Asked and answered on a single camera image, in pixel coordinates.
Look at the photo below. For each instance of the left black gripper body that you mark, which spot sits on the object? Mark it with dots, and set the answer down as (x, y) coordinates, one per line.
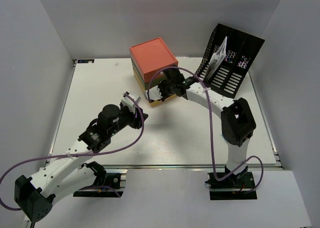
(126, 118)

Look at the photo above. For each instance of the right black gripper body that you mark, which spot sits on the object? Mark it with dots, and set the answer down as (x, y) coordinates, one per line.
(166, 89)

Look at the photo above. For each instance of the yellow bottom drawer box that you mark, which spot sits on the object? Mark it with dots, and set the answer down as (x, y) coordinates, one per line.
(154, 103)

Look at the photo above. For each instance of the green drawer box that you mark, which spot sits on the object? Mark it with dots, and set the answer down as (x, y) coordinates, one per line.
(144, 85)

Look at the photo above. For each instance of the coral top drawer box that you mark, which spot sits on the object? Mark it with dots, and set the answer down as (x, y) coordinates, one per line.
(151, 56)

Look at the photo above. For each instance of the white printed paper booklet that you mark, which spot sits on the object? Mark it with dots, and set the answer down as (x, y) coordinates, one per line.
(216, 60)

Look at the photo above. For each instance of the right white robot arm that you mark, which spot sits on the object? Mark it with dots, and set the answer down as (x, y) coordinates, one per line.
(237, 121)

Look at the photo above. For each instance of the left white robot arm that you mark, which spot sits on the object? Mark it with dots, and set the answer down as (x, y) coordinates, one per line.
(37, 194)

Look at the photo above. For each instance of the black three-slot file holder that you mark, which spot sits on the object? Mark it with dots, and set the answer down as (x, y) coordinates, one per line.
(241, 50)

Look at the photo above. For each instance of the black label sticker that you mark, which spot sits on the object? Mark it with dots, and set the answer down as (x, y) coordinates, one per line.
(85, 61)

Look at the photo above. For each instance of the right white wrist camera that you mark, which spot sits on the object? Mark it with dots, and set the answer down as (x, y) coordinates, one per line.
(153, 94)

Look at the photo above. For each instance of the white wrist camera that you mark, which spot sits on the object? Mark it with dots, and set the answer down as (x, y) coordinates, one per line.
(153, 94)
(130, 100)

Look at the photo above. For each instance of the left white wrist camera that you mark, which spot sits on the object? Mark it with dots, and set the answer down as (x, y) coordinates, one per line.
(130, 100)

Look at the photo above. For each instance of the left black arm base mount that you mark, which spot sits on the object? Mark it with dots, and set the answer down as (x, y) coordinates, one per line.
(110, 183)

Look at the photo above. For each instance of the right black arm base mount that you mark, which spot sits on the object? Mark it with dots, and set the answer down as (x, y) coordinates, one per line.
(235, 187)

